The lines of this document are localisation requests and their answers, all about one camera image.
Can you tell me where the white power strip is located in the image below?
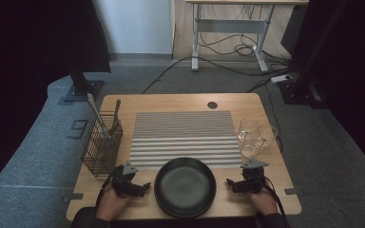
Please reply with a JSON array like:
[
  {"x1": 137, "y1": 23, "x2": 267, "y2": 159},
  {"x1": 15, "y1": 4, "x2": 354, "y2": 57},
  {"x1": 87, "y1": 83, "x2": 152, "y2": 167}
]
[{"x1": 270, "y1": 73, "x2": 293, "y2": 84}]

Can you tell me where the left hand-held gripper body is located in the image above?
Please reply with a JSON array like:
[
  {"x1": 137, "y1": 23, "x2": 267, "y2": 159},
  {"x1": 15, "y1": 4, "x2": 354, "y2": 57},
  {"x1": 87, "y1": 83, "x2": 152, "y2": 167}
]
[{"x1": 110, "y1": 161, "x2": 141, "y2": 198}]

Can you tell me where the silver utensil handle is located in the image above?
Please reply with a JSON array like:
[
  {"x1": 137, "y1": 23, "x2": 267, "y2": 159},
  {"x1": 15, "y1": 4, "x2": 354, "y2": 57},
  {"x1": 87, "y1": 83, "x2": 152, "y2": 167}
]
[{"x1": 86, "y1": 92, "x2": 111, "y2": 141}]

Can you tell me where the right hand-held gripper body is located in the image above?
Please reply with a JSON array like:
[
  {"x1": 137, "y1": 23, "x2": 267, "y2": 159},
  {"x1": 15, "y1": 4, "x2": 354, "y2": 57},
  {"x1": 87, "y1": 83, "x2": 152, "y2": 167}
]
[{"x1": 240, "y1": 159, "x2": 270, "y2": 194}]

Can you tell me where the black wire cutlery basket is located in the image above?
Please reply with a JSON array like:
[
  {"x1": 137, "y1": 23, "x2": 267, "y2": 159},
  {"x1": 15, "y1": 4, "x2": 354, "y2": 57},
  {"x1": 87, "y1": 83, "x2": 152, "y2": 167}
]
[{"x1": 81, "y1": 110, "x2": 124, "y2": 179}]

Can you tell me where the clear drinking glass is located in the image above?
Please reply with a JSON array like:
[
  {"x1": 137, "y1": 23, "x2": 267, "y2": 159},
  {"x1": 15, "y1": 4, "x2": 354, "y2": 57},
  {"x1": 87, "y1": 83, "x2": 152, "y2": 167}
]
[
  {"x1": 255, "y1": 123, "x2": 279, "y2": 150},
  {"x1": 237, "y1": 117, "x2": 260, "y2": 143},
  {"x1": 240, "y1": 141, "x2": 261, "y2": 160}
]

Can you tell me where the left hand-held gripper cable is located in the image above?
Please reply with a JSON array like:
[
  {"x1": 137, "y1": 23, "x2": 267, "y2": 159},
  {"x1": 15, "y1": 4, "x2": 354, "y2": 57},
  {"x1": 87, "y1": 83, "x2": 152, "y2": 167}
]
[{"x1": 96, "y1": 172, "x2": 117, "y2": 207}]

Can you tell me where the striped grey placemat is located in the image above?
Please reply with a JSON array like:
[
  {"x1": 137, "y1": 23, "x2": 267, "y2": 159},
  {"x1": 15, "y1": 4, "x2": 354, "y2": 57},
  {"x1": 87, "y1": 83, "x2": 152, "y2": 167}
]
[{"x1": 128, "y1": 110, "x2": 243, "y2": 170}]

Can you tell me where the black cable bundle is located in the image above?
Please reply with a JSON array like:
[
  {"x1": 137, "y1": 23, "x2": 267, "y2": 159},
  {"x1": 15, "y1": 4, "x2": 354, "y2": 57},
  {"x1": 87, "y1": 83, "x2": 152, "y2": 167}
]
[{"x1": 199, "y1": 4, "x2": 294, "y2": 69}]

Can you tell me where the white-legged wooden desk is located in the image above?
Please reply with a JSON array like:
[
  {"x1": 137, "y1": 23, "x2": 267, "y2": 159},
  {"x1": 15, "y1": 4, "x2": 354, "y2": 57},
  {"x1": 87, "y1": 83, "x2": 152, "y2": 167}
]
[{"x1": 184, "y1": 0, "x2": 310, "y2": 73}]

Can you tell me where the person's right hand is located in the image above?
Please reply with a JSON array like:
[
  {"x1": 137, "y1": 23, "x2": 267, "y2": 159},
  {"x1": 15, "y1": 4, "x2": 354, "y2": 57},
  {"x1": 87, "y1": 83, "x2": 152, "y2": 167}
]
[{"x1": 250, "y1": 183, "x2": 279, "y2": 217}]

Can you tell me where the long black floor cable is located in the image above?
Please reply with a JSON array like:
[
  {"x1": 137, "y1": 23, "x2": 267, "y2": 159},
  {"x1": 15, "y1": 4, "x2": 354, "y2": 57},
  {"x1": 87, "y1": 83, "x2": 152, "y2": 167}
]
[{"x1": 142, "y1": 55, "x2": 298, "y2": 95}]

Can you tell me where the dark curtain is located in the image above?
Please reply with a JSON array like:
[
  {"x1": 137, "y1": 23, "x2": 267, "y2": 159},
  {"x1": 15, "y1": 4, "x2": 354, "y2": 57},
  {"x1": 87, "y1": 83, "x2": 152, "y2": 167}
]
[
  {"x1": 293, "y1": 0, "x2": 365, "y2": 181},
  {"x1": 0, "y1": 0, "x2": 112, "y2": 200}
]

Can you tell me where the thin black floor cable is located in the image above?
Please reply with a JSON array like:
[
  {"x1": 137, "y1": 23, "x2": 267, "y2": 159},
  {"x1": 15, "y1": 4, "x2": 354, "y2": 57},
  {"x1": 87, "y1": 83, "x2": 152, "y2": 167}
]
[{"x1": 246, "y1": 79, "x2": 284, "y2": 153}]

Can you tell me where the person's left hand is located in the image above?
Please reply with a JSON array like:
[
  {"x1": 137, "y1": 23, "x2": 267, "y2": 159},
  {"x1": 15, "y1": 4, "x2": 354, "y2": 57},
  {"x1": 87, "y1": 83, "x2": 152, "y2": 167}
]
[{"x1": 95, "y1": 184, "x2": 131, "y2": 222}]

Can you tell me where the grey tape piece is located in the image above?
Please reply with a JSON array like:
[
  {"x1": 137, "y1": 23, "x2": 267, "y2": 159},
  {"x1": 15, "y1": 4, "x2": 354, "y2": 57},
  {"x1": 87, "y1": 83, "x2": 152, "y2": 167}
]
[
  {"x1": 283, "y1": 187, "x2": 305, "y2": 197},
  {"x1": 61, "y1": 192, "x2": 85, "y2": 203}
]

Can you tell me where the black metal stand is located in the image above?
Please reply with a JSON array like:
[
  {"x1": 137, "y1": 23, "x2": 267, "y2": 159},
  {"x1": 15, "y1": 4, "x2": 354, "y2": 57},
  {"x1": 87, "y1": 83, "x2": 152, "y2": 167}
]
[
  {"x1": 277, "y1": 0, "x2": 351, "y2": 110},
  {"x1": 56, "y1": 61, "x2": 106, "y2": 106}
]

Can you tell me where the dark utensil handle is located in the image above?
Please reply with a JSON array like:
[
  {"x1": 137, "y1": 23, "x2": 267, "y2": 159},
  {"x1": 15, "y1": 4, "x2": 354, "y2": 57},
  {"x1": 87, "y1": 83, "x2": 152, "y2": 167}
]
[{"x1": 111, "y1": 99, "x2": 122, "y2": 131}]

